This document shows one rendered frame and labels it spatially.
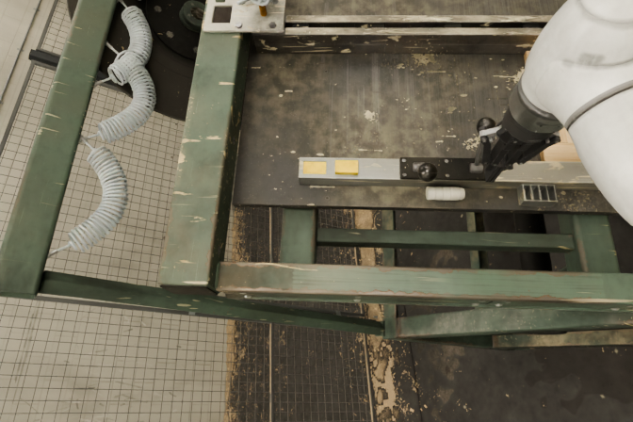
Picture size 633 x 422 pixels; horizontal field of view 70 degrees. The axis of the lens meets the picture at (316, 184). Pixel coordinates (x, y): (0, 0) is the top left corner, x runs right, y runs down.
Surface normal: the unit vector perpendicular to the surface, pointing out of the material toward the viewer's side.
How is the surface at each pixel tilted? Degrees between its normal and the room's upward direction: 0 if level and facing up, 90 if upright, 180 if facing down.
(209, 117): 55
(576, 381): 0
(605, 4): 42
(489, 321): 0
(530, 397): 0
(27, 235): 90
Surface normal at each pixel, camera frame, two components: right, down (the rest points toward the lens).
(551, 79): -0.92, 0.36
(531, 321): -0.84, -0.24
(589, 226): -0.04, -0.39
